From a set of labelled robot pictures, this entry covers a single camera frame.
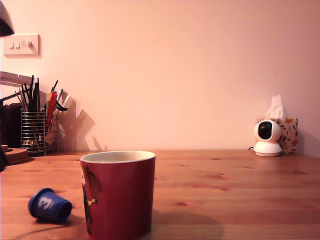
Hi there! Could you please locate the wire utensil holder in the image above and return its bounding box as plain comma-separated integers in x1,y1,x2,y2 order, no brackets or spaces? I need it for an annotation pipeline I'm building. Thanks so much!
20,108,60,156

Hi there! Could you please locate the small white round camera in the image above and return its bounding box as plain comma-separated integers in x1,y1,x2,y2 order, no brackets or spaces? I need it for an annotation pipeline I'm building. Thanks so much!
253,118,283,158

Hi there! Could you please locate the blue numbered coffee capsule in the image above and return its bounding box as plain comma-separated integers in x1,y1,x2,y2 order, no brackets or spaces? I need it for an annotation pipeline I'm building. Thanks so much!
27,187,73,224

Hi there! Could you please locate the round cork trivet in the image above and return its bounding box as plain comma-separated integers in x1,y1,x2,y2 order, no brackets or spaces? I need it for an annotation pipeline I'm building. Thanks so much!
6,147,28,157
7,153,29,162

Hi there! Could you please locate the dark scoop handle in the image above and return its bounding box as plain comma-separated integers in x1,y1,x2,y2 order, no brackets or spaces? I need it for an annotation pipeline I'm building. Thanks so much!
0,92,20,105

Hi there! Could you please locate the leaf print tissue box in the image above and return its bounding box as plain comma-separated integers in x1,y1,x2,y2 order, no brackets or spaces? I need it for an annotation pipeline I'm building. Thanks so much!
257,117,299,154

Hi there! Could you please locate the red cartoon print mug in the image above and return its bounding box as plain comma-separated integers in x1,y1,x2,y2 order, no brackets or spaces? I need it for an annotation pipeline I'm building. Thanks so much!
79,149,157,240

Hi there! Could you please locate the white wall light switch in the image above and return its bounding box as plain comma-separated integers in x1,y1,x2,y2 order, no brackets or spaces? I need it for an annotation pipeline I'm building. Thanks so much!
3,33,42,59

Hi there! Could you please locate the red paper packet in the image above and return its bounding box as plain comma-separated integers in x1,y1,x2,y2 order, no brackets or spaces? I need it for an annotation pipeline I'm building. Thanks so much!
46,91,58,121

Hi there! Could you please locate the brown wooden chopstick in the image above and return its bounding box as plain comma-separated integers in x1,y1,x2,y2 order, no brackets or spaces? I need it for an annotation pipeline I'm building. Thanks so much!
14,90,26,112

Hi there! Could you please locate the white tissue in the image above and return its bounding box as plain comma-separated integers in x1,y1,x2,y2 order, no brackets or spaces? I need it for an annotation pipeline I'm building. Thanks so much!
264,94,286,119

